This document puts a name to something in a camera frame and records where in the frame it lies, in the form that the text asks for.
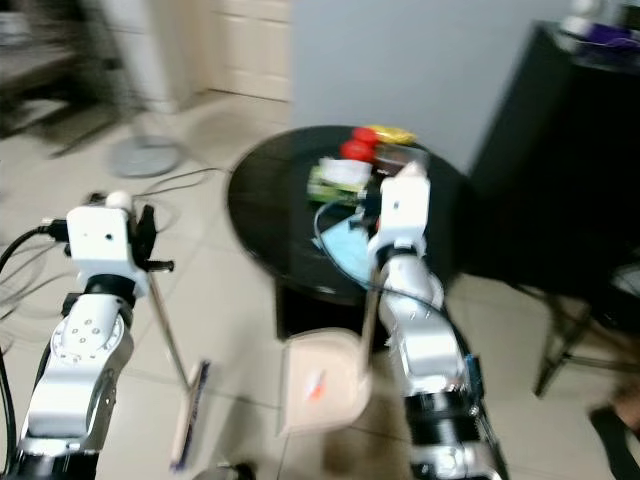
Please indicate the beige plastic dustpan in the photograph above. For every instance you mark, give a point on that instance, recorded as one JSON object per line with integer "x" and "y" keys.
{"x": 320, "y": 385}

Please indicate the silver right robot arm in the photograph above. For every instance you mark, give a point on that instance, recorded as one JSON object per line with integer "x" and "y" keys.
{"x": 435, "y": 350}

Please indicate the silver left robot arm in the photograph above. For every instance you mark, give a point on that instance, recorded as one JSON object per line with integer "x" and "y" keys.
{"x": 85, "y": 345}

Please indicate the green tissue box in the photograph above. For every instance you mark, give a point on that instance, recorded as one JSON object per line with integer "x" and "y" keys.
{"x": 338, "y": 178}

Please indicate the brown clear food container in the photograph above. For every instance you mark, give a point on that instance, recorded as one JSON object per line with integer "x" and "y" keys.
{"x": 400, "y": 156}

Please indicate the red round fruit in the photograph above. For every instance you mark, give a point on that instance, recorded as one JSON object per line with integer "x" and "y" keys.
{"x": 361, "y": 145}

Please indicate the yellow snack packet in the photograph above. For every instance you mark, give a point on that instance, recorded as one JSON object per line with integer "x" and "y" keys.
{"x": 393, "y": 133}

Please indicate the grey round fan stand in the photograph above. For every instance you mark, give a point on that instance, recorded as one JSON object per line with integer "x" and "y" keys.
{"x": 147, "y": 156}

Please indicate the round black table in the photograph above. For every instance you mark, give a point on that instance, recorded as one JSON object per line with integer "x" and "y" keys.
{"x": 275, "y": 200}

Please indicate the tall black cabinet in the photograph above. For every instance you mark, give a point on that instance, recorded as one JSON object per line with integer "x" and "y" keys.
{"x": 555, "y": 170}

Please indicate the cream panelled door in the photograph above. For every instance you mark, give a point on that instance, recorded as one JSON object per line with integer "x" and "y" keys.
{"x": 260, "y": 50}

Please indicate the dark chair with cushion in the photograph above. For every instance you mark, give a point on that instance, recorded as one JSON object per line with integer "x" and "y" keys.
{"x": 35, "y": 65}

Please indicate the black metal stool legs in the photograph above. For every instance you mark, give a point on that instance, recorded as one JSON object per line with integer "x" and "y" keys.
{"x": 565, "y": 335}

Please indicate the person's foot in sandal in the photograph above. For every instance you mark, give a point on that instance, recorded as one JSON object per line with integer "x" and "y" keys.
{"x": 618, "y": 430}

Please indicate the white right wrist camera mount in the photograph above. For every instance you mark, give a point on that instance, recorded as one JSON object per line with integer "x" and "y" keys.
{"x": 402, "y": 205}

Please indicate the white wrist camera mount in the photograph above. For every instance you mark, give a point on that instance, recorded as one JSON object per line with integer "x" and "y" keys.
{"x": 100, "y": 235}
{"x": 402, "y": 205}

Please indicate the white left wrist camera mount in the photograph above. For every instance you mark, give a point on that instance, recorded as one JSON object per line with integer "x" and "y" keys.
{"x": 100, "y": 235}

